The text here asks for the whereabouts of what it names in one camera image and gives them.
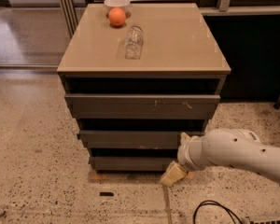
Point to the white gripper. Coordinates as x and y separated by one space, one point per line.
186 155

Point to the grey drawer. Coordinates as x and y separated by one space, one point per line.
130 139
147 164
126 106

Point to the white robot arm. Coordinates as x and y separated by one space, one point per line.
234 148

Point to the grey bottom drawer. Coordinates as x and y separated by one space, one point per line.
147 164

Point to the grey drawer cabinet beige top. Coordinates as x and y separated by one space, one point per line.
179 57

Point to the grey top drawer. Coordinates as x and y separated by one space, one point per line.
126 106

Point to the small black floor object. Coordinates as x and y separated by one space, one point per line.
107 194

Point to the clear plastic bottle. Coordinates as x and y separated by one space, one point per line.
133 43

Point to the orange fruit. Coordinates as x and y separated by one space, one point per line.
117 16

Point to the white bowl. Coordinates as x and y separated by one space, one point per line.
123 4

